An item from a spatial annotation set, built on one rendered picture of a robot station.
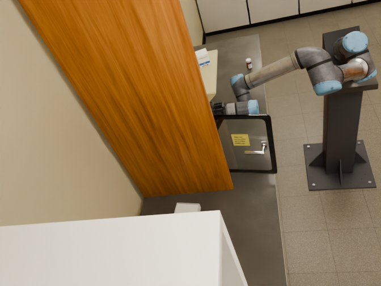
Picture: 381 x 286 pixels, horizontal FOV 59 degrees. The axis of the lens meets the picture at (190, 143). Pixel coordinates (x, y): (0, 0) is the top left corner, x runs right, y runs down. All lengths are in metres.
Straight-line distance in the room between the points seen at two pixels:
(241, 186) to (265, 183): 0.12
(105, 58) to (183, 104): 0.34
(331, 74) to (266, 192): 0.62
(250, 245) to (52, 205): 0.85
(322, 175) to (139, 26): 2.13
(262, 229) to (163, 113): 0.69
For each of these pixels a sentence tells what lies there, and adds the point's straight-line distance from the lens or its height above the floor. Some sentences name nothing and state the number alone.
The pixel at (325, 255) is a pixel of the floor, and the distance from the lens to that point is 2.60.
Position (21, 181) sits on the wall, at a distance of 1.15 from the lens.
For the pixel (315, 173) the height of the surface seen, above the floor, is 0.02.
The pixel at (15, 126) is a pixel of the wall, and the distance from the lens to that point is 1.16.
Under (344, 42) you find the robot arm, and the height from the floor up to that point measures 1.25.
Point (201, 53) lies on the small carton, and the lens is 1.54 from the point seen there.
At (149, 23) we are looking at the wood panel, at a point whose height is 1.89.
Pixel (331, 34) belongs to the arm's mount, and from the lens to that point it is 2.26.
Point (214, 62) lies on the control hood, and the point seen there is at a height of 1.51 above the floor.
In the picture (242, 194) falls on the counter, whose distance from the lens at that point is 1.73.
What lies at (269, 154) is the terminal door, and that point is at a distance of 1.60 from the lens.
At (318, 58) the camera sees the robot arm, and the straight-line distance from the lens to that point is 1.66.
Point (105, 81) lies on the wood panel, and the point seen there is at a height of 1.71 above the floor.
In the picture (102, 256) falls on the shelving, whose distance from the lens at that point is 0.49.
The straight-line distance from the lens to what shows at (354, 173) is 2.95.
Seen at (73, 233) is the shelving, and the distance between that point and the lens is 0.53.
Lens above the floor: 2.36
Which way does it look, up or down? 45 degrees down
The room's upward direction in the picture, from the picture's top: 21 degrees counter-clockwise
